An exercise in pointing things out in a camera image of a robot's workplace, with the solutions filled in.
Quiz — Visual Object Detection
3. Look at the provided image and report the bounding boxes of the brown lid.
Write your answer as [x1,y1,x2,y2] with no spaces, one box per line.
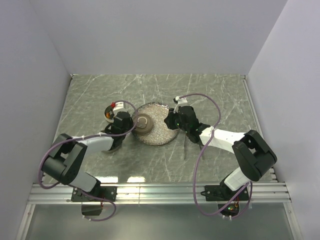
[133,113,154,136]

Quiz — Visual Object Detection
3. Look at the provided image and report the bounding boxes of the metal serving tongs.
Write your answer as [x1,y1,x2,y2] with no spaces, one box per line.
[183,135,203,160]

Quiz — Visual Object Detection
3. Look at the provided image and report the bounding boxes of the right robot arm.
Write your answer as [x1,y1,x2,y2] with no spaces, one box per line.
[164,106,278,201]

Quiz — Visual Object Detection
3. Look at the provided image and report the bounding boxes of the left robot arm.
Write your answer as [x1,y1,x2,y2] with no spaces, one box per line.
[38,111,134,202]

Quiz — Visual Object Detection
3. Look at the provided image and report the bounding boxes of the far steel lunch tin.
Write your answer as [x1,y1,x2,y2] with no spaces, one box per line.
[104,104,115,123]

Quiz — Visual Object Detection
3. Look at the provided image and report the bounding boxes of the steel lunch tin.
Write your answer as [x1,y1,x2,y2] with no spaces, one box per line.
[102,145,122,154]
[104,104,115,123]

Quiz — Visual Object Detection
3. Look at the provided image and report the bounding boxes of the near steel lunch tin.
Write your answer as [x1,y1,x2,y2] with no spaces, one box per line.
[102,145,122,154]

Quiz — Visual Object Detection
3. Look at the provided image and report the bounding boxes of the speckled ceramic plate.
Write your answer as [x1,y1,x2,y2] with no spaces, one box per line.
[132,102,179,146]

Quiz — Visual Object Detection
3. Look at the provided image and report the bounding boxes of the circuit board with led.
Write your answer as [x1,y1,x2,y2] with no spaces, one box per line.
[219,203,240,217]

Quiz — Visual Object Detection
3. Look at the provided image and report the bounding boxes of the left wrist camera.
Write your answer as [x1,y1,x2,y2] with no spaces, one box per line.
[110,101,126,112]

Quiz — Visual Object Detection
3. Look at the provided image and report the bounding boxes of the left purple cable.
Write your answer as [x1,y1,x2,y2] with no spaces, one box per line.
[37,100,140,222]

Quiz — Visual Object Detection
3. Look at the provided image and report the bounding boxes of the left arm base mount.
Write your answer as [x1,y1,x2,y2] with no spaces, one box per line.
[71,186,117,203]

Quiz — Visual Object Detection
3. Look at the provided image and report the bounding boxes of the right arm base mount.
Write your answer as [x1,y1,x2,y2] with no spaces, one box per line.
[200,183,249,202]

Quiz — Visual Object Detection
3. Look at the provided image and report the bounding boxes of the aluminium frame rail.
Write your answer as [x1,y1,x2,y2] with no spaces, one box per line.
[27,182,291,205]

